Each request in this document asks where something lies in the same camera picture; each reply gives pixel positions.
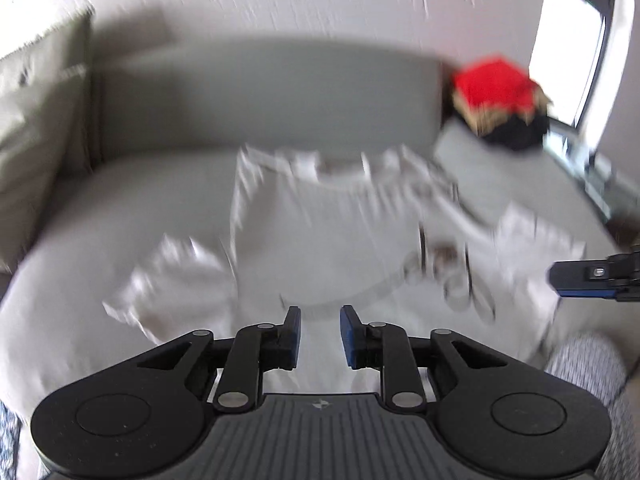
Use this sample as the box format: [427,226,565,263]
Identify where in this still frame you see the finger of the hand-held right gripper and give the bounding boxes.
[547,252,640,303]

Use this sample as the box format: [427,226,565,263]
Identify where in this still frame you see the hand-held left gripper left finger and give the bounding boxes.
[134,306,302,415]

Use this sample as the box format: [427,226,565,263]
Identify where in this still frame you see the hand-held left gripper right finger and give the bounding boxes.
[340,305,508,415]

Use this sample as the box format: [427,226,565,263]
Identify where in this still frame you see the light grey shirt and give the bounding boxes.
[102,142,588,391]

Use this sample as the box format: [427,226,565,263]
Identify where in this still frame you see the patterned grey pants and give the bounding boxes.
[0,332,632,480]

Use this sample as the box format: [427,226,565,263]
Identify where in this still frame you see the black garment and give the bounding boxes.
[480,114,551,153]

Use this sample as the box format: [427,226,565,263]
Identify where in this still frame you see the grey sofa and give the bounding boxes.
[0,35,640,480]

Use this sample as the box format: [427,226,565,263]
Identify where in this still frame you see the red garment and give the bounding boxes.
[452,55,543,111]

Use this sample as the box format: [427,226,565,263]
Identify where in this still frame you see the window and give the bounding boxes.
[527,0,623,133]

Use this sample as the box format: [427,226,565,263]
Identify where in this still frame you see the olive cushion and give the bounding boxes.
[0,10,96,171]
[0,65,91,273]

